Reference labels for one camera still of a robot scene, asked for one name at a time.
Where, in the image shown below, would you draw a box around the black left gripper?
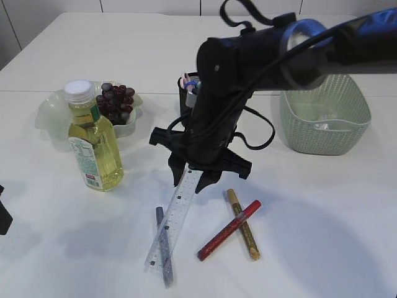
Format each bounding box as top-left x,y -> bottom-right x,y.
0,201 -> 13,235

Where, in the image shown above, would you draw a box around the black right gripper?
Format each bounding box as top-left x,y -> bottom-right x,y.
149,127 -> 252,194

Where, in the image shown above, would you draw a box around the red glitter pen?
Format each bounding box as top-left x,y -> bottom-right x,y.
197,200 -> 261,261

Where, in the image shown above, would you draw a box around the silver glitter pen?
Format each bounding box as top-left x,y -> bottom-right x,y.
156,206 -> 174,289

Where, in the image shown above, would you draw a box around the clear plastic ruler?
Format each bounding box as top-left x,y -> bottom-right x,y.
145,167 -> 200,272

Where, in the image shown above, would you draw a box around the pink purple scissors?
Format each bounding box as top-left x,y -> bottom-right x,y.
182,73 -> 194,91

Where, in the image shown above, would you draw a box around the gold glitter pen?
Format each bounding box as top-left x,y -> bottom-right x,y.
226,189 -> 261,261

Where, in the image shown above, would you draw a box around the purple artificial grape bunch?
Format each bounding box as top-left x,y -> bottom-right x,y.
96,83 -> 135,125

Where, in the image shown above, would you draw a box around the yellow tea bottle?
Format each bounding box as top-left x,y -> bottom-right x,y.
63,79 -> 124,192

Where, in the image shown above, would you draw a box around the clear plastic sheet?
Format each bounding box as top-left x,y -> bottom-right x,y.
311,109 -> 339,130

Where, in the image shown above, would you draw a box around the blue scissors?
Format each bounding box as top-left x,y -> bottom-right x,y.
184,81 -> 201,95

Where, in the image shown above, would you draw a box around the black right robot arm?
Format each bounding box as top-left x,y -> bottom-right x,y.
149,1 -> 396,192

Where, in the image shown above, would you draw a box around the black mesh pen holder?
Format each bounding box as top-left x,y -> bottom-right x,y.
177,72 -> 199,116

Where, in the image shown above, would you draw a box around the pale green wavy plate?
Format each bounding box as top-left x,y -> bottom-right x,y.
35,89 -> 143,152

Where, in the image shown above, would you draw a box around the green woven plastic basket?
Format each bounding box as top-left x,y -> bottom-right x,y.
280,74 -> 372,156

